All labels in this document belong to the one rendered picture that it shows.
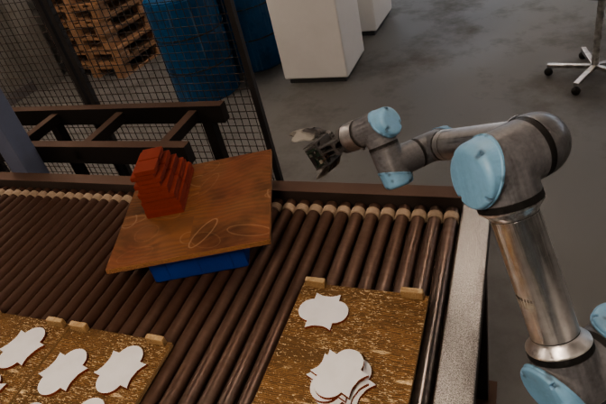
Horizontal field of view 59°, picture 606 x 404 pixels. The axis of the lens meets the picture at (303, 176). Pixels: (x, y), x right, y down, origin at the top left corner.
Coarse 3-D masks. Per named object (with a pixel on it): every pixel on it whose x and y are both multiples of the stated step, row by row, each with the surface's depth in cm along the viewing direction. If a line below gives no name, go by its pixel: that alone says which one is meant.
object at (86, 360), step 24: (72, 336) 152; (96, 336) 151; (120, 336) 149; (48, 360) 147; (72, 360) 144; (96, 360) 144; (120, 360) 140; (144, 360) 140; (48, 384) 139; (72, 384) 138; (96, 384) 136; (120, 384) 134; (144, 384) 134
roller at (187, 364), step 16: (272, 208) 185; (272, 224) 181; (256, 256) 170; (240, 272) 163; (224, 304) 153; (208, 320) 149; (208, 336) 145; (192, 352) 141; (192, 368) 138; (176, 384) 134; (176, 400) 132
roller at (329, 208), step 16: (336, 208) 181; (320, 224) 173; (320, 240) 168; (304, 256) 162; (304, 272) 157; (288, 304) 148; (272, 336) 140; (272, 352) 137; (256, 368) 133; (256, 384) 130; (240, 400) 126
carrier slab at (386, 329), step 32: (352, 288) 146; (288, 320) 141; (352, 320) 137; (384, 320) 135; (416, 320) 133; (288, 352) 133; (320, 352) 131; (384, 352) 127; (416, 352) 125; (288, 384) 125; (384, 384) 120
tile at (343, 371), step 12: (336, 360) 123; (348, 360) 123; (360, 360) 122; (312, 372) 123; (324, 372) 121; (336, 372) 121; (348, 372) 120; (360, 372) 119; (324, 384) 119; (336, 384) 118; (348, 384) 118; (324, 396) 117; (336, 396) 116; (348, 396) 115
